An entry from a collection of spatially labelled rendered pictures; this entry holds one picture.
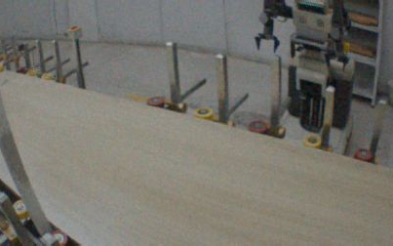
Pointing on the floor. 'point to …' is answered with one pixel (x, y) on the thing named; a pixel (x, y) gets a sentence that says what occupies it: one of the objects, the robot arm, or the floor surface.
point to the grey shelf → (363, 77)
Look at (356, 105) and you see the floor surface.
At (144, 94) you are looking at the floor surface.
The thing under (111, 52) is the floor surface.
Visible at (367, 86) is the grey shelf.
